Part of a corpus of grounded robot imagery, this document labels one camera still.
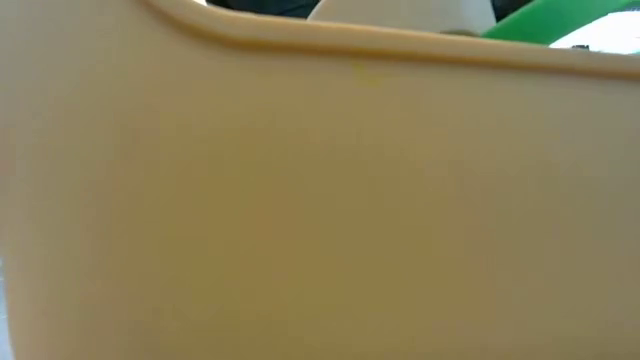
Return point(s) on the tan rubber band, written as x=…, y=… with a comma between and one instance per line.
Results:
x=400, y=15

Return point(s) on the green rubber band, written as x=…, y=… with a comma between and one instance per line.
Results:
x=550, y=20

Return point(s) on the yellow plastic bin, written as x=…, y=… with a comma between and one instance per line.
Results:
x=320, y=200

